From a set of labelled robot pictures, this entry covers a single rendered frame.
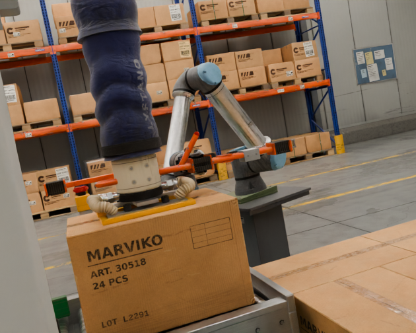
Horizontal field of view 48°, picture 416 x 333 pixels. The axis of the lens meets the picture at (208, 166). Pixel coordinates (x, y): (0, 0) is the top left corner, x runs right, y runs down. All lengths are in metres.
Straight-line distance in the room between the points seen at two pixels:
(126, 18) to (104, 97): 0.29
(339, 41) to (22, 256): 11.80
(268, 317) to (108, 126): 0.86
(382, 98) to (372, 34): 1.62
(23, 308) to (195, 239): 1.04
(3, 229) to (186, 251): 1.06
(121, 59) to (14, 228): 1.12
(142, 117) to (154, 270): 0.54
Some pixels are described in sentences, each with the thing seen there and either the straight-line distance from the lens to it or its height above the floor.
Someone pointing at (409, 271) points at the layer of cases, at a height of 0.54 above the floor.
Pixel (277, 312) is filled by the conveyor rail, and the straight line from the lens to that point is 1.66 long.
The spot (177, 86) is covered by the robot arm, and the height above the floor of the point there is 1.43.
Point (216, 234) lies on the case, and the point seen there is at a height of 0.84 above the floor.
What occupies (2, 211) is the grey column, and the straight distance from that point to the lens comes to 0.66.
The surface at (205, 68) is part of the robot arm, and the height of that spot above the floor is 1.48.
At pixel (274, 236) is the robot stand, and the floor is 0.51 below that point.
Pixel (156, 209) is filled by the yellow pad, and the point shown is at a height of 0.97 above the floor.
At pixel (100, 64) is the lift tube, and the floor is 1.50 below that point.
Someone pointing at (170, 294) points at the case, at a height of 0.67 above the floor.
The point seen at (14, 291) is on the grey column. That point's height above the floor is 1.07.
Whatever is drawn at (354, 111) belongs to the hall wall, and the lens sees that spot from 12.28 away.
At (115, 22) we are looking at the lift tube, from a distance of 1.71.
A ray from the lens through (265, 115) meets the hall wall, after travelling 11.10.
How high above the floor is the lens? 1.24
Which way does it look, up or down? 6 degrees down
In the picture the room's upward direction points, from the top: 10 degrees counter-clockwise
